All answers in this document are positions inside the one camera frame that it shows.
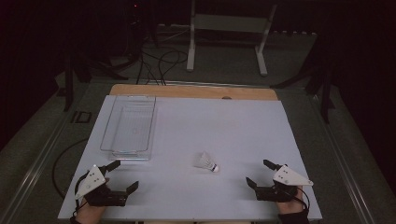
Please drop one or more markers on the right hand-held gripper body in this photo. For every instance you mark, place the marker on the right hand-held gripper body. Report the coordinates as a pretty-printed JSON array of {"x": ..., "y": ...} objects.
[{"x": 288, "y": 176}]

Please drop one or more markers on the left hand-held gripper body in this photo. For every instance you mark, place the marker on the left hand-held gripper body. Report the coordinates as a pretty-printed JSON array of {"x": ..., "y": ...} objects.
[{"x": 93, "y": 182}]

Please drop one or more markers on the clear plastic container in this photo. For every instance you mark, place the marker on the clear plastic container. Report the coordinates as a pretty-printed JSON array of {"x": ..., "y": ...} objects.
[{"x": 134, "y": 130}]

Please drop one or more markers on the white shuttlecock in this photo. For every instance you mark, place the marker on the white shuttlecock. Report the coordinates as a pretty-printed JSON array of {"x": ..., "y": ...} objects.
[{"x": 206, "y": 161}]

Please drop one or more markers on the person's right hand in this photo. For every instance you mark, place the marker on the person's right hand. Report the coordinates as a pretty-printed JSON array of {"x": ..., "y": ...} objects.
[{"x": 289, "y": 207}]

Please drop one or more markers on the person's left hand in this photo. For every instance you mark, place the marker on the person's left hand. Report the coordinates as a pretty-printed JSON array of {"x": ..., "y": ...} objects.
[{"x": 90, "y": 214}]

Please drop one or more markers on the black rectangular floor plate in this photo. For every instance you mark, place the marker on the black rectangular floor plate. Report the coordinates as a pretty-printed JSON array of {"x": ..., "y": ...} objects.
[{"x": 81, "y": 117}]

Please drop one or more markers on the white table mat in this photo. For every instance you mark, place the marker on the white table mat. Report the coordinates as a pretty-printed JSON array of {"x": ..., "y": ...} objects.
[{"x": 218, "y": 130}]

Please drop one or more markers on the black tripod stand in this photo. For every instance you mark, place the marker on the black tripod stand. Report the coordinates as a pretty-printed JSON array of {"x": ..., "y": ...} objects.
[
  {"x": 68, "y": 87},
  {"x": 326, "y": 99}
]

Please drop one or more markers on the metal floor rail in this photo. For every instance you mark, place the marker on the metal floor rail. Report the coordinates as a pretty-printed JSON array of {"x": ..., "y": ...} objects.
[
  {"x": 342, "y": 161},
  {"x": 35, "y": 169}
]

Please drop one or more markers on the white metal stand frame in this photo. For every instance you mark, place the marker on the white metal stand frame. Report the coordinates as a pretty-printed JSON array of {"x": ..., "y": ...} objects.
[{"x": 230, "y": 23}]

